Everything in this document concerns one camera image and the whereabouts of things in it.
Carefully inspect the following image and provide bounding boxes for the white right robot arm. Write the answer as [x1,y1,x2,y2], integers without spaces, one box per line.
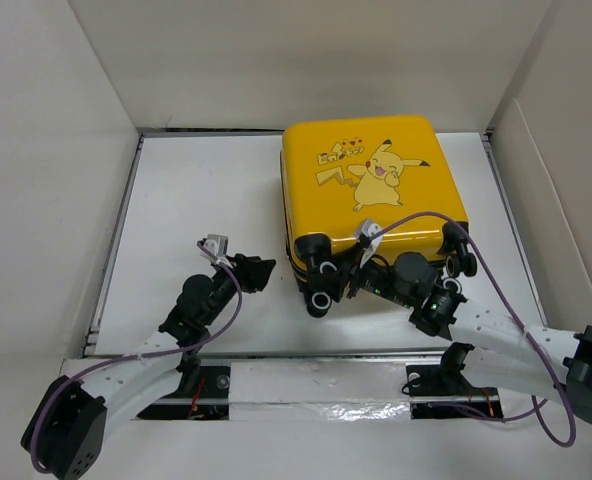
[334,252,592,425]

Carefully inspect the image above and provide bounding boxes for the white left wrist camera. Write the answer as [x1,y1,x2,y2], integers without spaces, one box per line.
[197,234,231,267]

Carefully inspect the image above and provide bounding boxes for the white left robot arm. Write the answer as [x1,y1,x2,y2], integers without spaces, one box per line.
[20,254,276,479]

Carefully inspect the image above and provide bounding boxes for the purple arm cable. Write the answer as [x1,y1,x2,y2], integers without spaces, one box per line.
[370,211,577,449]
[29,242,243,474]

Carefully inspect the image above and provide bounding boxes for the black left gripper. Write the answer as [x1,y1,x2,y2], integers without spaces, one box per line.
[200,253,272,326]

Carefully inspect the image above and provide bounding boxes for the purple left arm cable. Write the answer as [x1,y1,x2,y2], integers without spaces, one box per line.
[29,242,243,474]

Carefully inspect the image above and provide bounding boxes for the yellow hard-shell suitcase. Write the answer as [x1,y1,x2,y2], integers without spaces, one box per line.
[280,115,478,318]

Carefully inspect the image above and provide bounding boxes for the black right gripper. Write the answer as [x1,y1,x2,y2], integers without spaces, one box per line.
[309,240,415,309]

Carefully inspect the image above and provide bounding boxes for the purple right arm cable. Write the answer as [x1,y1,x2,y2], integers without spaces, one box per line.
[370,211,577,449]

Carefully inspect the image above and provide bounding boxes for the metal base rail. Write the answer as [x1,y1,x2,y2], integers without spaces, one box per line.
[133,358,503,422]

